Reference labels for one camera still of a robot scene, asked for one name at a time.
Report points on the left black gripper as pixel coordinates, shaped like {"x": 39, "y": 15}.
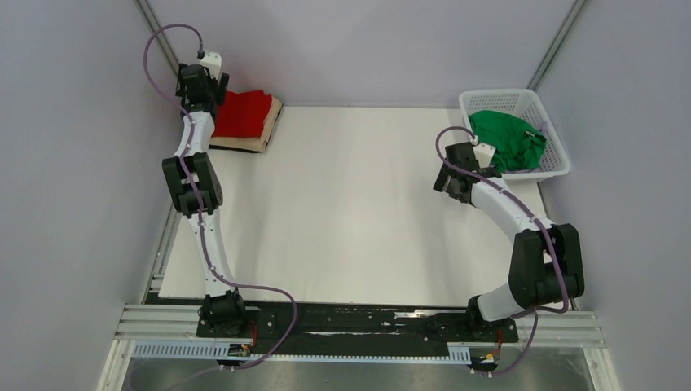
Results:
{"x": 219, "y": 86}

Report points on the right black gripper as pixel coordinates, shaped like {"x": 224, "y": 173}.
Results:
{"x": 442, "y": 183}

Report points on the red t shirt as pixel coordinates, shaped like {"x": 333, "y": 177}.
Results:
{"x": 242, "y": 115}

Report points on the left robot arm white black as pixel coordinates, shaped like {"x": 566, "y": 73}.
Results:
{"x": 196, "y": 194}

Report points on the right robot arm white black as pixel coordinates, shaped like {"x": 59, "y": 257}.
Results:
{"x": 546, "y": 265}

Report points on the green t shirt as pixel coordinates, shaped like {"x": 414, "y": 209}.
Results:
{"x": 487, "y": 116}

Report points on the folded beige t shirt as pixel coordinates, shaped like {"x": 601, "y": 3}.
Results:
{"x": 246, "y": 121}

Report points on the lavender t shirt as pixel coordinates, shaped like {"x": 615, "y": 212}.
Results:
{"x": 519, "y": 145}

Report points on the white plastic basket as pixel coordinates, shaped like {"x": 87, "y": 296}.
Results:
{"x": 524, "y": 104}

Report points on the black mounting plate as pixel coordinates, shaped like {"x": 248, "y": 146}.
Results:
{"x": 367, "y": 331}

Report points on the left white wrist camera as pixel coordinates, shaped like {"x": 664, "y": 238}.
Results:
{"x": 212, "y": 60}

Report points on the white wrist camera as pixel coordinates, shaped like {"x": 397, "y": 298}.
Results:
{"x": 212, "y": 60}
{"x": 484, "y": 154}

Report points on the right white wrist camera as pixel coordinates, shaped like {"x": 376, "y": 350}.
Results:
{"x": 484, "y": 154}

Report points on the left corner metal post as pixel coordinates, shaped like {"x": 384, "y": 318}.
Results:
{"x": 158, "y": 37}

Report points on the corner metal post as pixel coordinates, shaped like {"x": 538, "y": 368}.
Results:
{"x": 577, "y": 7}
{"x": 158, "y": 37}

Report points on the right corner metal post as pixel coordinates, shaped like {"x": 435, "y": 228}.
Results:
{"x": 577, "y": 7}

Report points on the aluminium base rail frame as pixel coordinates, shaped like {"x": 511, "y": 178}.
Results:
{"x": 169, "y": 331}

